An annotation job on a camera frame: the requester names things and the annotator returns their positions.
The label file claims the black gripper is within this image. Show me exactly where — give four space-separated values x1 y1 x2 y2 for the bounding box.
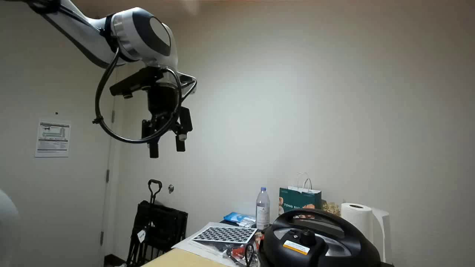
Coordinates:
141 82 194 161

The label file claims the blue plastic packet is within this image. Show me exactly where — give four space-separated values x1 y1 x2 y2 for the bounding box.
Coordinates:
221 211 256 229

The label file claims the clear plastic water bottle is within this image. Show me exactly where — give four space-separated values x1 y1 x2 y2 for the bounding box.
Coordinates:
253 186 271 232

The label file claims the white paper notice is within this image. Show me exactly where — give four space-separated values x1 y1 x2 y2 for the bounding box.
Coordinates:
34 119 72 161

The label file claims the small red item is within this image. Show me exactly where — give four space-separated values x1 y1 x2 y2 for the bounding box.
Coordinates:
228 245 249 261

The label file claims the green paper bag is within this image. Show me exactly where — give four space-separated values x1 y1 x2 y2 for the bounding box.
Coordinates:
277 177 323 215

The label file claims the brown snack bag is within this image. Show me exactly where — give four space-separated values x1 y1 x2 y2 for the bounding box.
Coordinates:
320 199 342 217

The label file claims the white paper towel roll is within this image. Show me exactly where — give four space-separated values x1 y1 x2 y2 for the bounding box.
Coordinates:
339 202 374 245

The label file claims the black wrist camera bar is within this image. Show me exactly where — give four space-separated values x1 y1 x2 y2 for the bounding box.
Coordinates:
108 66 198 100

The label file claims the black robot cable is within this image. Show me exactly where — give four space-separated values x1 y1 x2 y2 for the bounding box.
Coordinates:
90 46 198 146

